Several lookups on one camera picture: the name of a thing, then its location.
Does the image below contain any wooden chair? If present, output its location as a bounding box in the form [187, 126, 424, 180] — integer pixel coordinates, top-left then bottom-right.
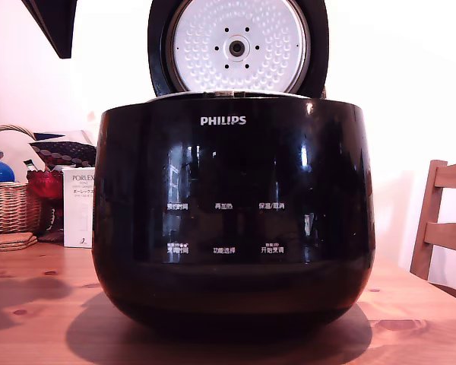
[409, 159, 456, 306]

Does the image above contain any stack of cork coasters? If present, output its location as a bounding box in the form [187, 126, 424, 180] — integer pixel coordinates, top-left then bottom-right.
[0, 232, 39, 252]

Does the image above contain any black Philips rice cooker body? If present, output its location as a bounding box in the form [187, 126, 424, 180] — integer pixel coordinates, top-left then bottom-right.
[92, 92, 376, 336]

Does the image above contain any dark wall shelf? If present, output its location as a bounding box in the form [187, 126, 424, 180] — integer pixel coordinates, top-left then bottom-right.
[21, 0, 79, 60]

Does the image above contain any dark dotted fabric pouch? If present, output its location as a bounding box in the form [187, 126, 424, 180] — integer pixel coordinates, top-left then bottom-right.
[29, 139, 98, 170]

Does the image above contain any rice cooker lid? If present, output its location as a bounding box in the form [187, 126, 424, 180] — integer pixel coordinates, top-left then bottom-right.
[147, 0, 330, 100]

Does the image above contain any wicker basket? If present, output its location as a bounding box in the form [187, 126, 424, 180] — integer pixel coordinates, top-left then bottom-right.
[0, 125, 43, 236]

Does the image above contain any white Porlex box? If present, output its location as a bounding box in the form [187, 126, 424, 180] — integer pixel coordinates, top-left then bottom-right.
[62, 167, 97, 249]

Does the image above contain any red glass bowl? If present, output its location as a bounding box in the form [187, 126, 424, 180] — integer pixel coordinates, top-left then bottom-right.
[26, 169, 65, 233]

